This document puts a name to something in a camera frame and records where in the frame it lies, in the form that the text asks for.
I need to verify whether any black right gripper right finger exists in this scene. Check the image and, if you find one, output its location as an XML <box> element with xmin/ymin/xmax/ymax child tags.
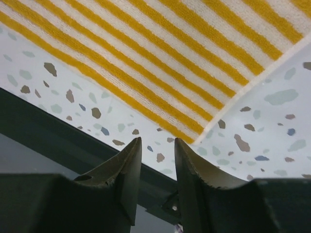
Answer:
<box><xmin>174</xmin><ymin>138</ymin><xmax>311</xmax><ymax>233</ymax></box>

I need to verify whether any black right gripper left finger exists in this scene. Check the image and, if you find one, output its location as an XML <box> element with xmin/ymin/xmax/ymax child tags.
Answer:
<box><xmin>0</xmin><ymin>137</ymin><xmax>142</xmax><ymax>233</ymax></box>

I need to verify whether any yellow white striped towel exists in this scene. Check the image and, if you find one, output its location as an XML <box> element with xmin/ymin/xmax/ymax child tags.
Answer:
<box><xmin>0</xmin><ymin>0</ymin><xmax>311</xmax><ymax>143</ymax></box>

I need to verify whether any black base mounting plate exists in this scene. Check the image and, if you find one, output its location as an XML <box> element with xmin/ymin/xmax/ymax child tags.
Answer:
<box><xmin>0</xmin><ymin>89</ymin><xmax>181</xmax><ymax>225</ymax></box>

